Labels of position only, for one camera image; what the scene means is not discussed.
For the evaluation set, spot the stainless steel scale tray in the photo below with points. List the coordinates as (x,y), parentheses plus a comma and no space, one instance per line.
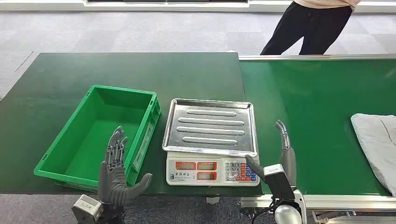
(210,126)

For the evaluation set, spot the person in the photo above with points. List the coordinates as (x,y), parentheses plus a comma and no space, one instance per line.
(309,28)

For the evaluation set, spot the dark green table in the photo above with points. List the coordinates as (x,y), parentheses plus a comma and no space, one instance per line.
(123,71)

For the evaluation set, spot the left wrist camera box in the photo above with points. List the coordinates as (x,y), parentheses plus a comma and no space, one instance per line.
(87,209)

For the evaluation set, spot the green conveyor belt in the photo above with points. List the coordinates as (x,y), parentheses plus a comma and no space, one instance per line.
(315,99)

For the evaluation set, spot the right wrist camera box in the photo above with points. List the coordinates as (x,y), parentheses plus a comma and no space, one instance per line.
(278,182)

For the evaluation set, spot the grey plastic mailer package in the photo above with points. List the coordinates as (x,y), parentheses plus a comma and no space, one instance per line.
(376,145)

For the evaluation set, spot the white electronic scale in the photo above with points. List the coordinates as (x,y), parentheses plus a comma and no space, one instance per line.
(191,170)

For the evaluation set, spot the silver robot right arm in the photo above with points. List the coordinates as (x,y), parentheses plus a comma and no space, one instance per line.
(287,215)

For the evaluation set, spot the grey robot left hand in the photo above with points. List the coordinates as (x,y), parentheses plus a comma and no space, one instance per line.
(113,185)

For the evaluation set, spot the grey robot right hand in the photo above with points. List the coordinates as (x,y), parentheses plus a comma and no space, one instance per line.
(289,160)

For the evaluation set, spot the white table foot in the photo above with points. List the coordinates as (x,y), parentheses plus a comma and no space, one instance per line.
(212,200)

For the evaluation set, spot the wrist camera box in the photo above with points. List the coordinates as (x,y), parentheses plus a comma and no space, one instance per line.
(278,182)
(87,209)

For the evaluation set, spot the green plastic crate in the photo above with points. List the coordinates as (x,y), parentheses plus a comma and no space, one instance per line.
(102,139)

